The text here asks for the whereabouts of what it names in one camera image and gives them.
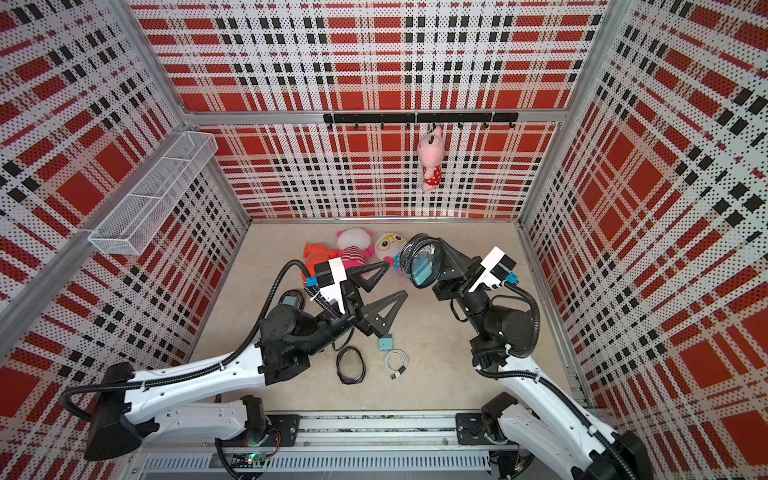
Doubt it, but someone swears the pink striped plush doll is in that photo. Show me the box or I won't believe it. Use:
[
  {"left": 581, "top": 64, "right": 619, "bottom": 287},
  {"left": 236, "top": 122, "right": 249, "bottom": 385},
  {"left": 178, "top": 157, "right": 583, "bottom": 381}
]
[{"left": 336, "top": 228, "right": 375, "bottom": 269}]

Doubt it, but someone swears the teal charger bottom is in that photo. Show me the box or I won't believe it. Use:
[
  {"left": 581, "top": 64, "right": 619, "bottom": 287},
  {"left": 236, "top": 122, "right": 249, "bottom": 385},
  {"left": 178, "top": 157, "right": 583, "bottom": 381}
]
[{"left": 378, "top": 334, "right": 394, "bottom": 352}]

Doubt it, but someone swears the orange plush toy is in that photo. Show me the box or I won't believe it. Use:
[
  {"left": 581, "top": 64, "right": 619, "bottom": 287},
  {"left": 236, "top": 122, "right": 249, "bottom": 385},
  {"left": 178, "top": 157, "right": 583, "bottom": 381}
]
[{"left": 303, "top": 243, "right": 338, "bottom": 276}]

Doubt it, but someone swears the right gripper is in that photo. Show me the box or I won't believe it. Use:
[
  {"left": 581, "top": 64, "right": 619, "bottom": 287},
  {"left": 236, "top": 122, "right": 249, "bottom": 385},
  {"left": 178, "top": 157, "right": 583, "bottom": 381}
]
[{"left": 436, "top": 241, "right": 496, "bottom": 339}]

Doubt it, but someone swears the white cable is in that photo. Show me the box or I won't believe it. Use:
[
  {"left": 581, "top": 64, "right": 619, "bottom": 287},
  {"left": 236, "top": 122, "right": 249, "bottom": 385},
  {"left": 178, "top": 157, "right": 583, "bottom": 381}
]
[{"left": 383, "top": 349, "right": 410, "bottom": 380}]

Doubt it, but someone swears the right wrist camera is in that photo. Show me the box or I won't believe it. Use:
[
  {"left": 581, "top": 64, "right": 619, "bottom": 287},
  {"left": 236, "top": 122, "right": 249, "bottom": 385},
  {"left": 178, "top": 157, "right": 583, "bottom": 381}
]
[{"left": 468, "top": 247, "right": 519, "bottom": 293}]

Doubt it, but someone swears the white wire mesh basket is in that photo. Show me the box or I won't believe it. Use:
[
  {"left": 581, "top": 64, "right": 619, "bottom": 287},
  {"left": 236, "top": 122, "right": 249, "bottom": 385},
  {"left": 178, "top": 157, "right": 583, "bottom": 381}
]
[{"left": 89, "top": 131, "right": 217, "bottom": 256}]

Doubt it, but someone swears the black hook rail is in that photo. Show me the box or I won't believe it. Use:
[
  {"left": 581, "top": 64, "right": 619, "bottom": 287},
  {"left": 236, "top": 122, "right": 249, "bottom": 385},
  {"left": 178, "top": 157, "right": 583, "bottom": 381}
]
[{"left": 323, "top": 111, "right": 520, "bottom": 128}]

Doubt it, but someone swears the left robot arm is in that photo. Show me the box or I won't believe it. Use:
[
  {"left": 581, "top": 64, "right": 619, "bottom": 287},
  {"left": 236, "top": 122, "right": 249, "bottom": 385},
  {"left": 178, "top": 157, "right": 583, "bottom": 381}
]
[{"left": 58, "top": 260, "right": 408, "bottom": 461}]

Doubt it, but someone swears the pink hanging plush toy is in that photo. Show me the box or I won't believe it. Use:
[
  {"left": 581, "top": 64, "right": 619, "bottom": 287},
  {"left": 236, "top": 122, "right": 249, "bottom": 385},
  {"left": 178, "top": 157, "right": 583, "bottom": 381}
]
[{"left": 417, "top": 126, "right": 445, "bottom": 192}]

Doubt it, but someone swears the black cable bottom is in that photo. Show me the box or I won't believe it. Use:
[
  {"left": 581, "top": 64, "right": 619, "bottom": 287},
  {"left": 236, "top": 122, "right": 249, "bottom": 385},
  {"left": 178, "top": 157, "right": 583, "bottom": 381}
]
[{"left": 335, "top": 345, "right": 367, "bottom": 386}]

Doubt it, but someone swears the teal charger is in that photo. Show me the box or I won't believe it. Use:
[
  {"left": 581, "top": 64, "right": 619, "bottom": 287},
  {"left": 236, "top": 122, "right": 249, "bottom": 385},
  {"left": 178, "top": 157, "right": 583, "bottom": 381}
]
[
  {"left": 378, "top": 334, "right": 394, "bottom": 352},
  {"left": 411, "top": 254, "right": 433, "bottom": 288}
]

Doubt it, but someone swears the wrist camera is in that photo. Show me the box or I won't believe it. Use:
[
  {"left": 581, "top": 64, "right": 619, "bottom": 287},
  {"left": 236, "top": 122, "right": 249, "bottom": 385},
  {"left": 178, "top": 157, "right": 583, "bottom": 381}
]
[
  {"left": 468, "top": 247, "right": 519, "bottom": 293},
  {"left": 306, "top": 258, "right": 347, "bottom": 314}
]

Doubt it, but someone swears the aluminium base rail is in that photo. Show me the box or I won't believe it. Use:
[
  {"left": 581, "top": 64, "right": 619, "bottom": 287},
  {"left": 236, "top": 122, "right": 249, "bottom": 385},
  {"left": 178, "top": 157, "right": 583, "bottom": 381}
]
[{"left": 122, "top": 409, "right": 628, "bottom": 480}]

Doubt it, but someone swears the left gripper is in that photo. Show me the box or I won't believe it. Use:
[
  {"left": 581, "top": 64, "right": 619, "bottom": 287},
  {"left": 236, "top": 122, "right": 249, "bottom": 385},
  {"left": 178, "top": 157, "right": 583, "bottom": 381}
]
[{"left": 301, "top": 261, "right": 406, "bottom": 357}]

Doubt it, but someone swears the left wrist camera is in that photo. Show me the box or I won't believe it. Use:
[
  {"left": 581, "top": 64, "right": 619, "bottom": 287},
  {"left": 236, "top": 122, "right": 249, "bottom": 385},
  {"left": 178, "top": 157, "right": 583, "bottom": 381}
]
[{"left": 306, "top": 258, "right": 347, "bottom": 314}]

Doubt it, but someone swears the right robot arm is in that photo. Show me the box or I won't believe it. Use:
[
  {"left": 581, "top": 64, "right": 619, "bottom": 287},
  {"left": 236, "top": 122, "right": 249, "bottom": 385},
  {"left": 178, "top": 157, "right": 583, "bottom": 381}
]
[{"left": 416, "top": 238, "right": 653, "bottom": 479}]

